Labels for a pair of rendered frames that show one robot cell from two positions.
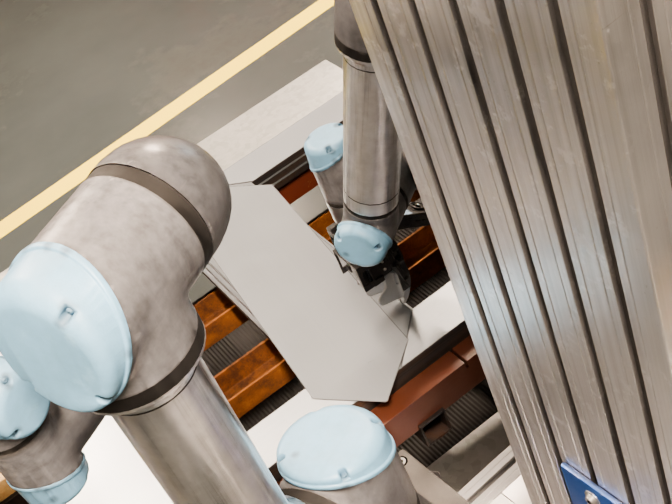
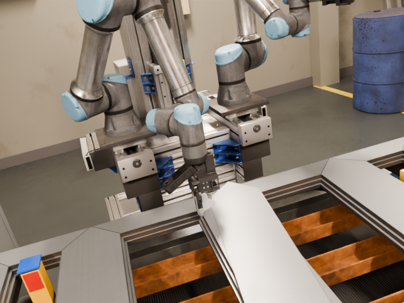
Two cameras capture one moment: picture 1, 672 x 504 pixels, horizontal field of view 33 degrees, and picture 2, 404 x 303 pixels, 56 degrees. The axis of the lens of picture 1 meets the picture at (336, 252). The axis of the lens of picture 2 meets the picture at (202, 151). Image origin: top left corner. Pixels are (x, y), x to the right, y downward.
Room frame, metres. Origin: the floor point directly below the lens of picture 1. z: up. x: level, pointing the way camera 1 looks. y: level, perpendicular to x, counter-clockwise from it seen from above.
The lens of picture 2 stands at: (2.40, 0.08, 1.52)
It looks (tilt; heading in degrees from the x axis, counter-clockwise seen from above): 24 degrees down; 186
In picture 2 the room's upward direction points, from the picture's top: 10 degrees counter-clockwise
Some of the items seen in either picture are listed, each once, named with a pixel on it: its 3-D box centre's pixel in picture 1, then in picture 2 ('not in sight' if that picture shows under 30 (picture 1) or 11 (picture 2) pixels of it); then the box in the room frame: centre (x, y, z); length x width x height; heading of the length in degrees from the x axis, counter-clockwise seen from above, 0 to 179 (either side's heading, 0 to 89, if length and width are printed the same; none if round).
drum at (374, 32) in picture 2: not in sight; (385, 59); (-1.69, 1.71, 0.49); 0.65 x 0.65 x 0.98
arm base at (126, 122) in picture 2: not in sight; (121, 118); (0.97, -0.37, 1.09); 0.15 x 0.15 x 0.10
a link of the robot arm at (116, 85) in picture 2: not in sight; (112, 91); (0.98, -0.38, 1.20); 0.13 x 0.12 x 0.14; 144
